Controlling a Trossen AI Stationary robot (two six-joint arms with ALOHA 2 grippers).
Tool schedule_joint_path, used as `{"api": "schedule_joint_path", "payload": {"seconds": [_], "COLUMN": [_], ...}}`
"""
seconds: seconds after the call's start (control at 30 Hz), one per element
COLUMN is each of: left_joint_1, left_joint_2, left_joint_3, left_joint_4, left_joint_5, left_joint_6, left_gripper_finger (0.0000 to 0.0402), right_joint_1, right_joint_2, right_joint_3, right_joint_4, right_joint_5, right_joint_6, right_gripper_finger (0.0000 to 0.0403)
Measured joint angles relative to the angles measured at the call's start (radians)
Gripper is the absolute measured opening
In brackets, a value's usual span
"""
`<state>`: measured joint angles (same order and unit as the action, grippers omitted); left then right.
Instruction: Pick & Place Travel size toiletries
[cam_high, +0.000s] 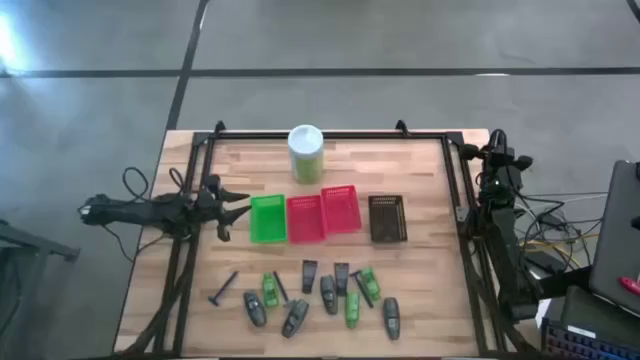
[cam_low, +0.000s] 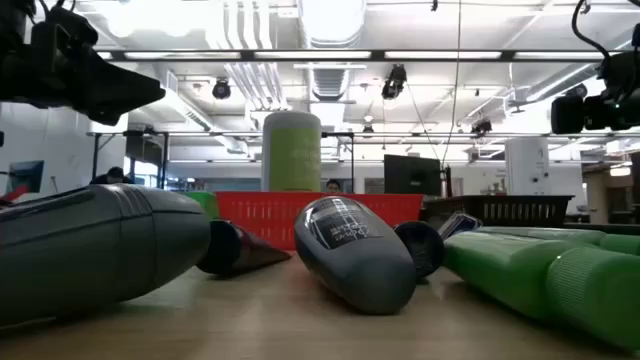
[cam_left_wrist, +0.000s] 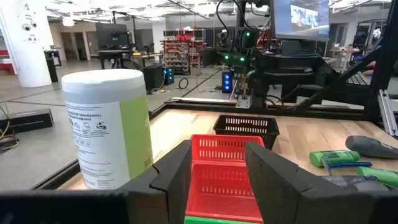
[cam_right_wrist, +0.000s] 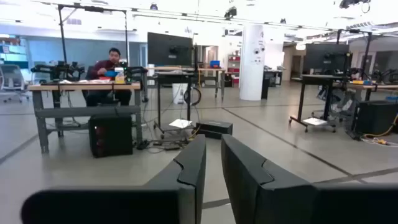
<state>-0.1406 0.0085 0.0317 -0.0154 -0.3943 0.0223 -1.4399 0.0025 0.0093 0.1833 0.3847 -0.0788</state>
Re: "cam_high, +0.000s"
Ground grey Dove body wash bottle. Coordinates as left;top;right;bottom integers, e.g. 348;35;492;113
280;298;311;340
242;290;268;329
319;274;340;316
382;296;402;342

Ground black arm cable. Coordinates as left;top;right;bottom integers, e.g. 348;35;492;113
101;224;137;264
121;166;151;201

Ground black keyboard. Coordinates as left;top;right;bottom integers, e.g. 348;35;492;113
541;318;640;360

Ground black power adapter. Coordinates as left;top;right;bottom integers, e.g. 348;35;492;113
524;248;569;275

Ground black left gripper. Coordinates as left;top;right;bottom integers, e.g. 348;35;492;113
192;173;253;243

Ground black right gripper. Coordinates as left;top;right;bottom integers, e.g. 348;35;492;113
458;128;534;174

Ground dark grey metal cart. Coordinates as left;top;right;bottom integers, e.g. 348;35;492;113
0;218;81;360

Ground blue disposable razor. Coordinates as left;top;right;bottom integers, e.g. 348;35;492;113
348;270;375;309
272;270;297;308
207;270;240;308

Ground yellow cable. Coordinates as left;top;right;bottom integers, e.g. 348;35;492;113
519;238;584;269

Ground black metal rig frame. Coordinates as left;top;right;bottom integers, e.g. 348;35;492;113
130;128;534;360

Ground small red object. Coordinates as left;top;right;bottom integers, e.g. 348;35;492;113
618;275;640;296

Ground grey laptop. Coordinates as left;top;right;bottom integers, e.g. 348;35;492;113
588;159;640;318

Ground green plastic basket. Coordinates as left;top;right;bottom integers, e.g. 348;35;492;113
249;193;290;245

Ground dark toiletry tube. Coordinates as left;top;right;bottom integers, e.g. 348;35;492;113
333;261;351;298
301;259;319;296

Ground dark brown plastic basket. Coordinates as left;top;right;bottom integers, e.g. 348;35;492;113
367;194;409;245

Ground green travel bottle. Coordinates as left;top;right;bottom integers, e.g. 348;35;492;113
344;291;361;330
261;271;281;309
359;266;382;303

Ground red plastic basket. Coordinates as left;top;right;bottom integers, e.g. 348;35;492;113
286;194;329;245
320;184;363;235

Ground black equipment case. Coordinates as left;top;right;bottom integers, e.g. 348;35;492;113
559;284;640;346

